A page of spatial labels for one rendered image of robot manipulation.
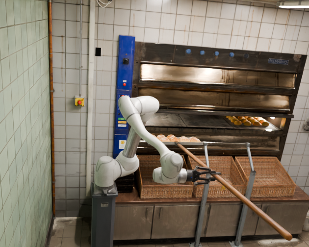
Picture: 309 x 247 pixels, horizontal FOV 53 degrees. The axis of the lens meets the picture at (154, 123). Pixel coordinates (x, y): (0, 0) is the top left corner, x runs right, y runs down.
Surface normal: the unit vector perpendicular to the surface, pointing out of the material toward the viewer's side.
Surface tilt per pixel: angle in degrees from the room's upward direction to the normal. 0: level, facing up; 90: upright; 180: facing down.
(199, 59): 90
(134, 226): 90
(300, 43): 90
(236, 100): 70
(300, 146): 90
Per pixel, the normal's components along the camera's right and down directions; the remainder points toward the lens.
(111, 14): 0.16, 0.35
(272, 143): 0.18, 0.00
